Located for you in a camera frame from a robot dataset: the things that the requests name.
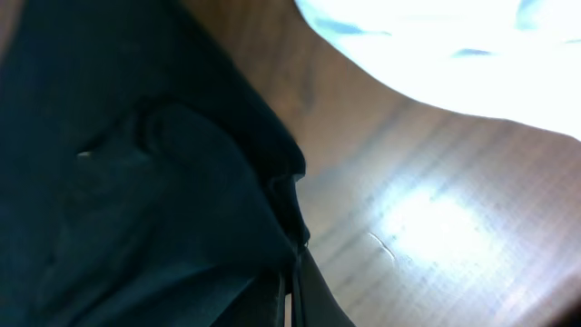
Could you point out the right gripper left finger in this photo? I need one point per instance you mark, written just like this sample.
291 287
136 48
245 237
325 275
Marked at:
261 304

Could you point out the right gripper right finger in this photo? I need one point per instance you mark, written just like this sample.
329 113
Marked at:
312 302

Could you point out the dark teal t-shirt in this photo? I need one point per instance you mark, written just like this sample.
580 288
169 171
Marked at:
143 180

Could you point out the white crumpled garment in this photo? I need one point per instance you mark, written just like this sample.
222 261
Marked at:
517 60

